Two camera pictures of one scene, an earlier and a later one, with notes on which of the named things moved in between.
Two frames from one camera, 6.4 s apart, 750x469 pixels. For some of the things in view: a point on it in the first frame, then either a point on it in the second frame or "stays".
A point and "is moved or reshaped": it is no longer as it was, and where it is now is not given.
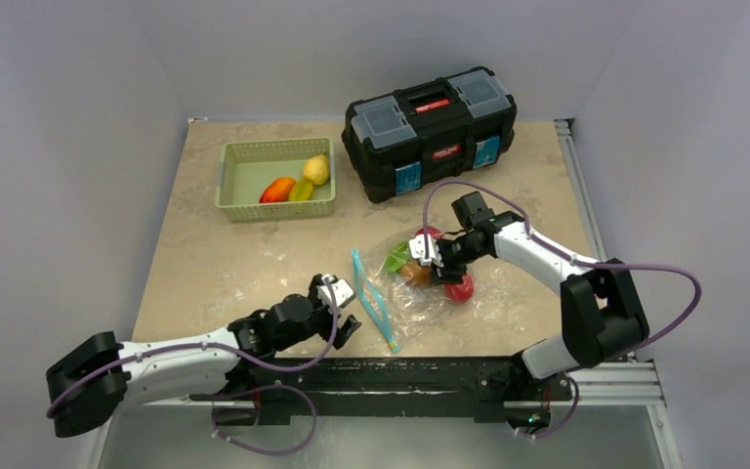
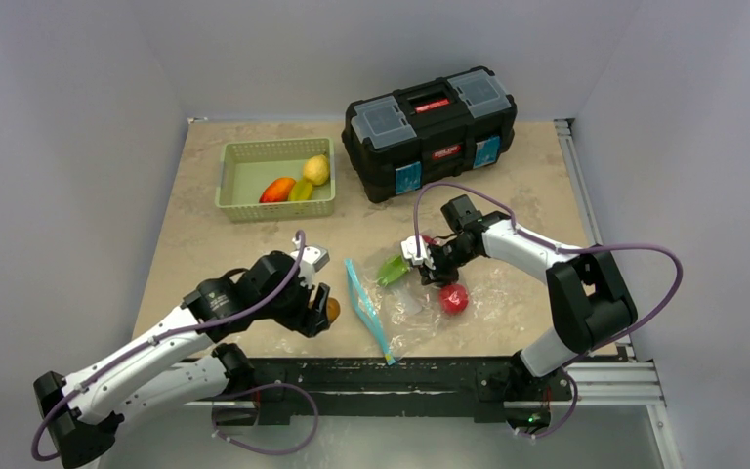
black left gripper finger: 345,332 → 320,321
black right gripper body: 444,260 stays
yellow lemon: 316,169 stays
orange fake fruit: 277,191 stays
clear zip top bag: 414,314 is moved or reshaped
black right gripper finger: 453,270 stays
